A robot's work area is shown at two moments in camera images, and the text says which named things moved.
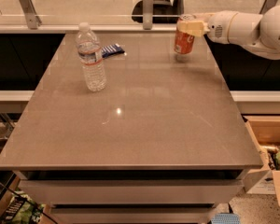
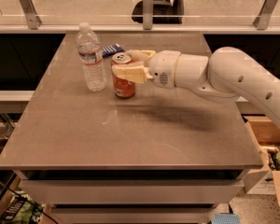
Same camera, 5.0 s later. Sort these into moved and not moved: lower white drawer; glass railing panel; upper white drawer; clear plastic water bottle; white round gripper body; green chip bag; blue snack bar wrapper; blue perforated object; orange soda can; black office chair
Moved: white round gripper body; orange soda can
Not moved: green chip bag; blue perforated object; black office chair; glass railing panel; clear plastic water bottle; upper white drawer; lower white drawer; blue snack bar wrapper
